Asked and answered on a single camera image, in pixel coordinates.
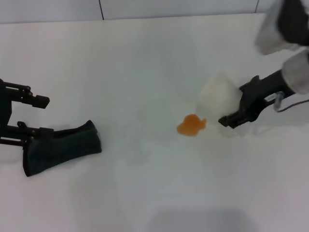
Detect dark rag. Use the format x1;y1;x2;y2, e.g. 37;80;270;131
22;120;102;177

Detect white plastic cup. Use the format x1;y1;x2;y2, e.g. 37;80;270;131
197;70;243;129

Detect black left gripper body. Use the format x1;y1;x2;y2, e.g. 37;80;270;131
0;78;13;145

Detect orange liquid stain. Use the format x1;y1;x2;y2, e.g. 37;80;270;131
177;114;208;138

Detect right arm connector cable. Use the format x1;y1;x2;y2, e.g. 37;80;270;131
274;91;309;113

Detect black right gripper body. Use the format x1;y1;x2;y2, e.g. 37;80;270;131
237;69;294;123

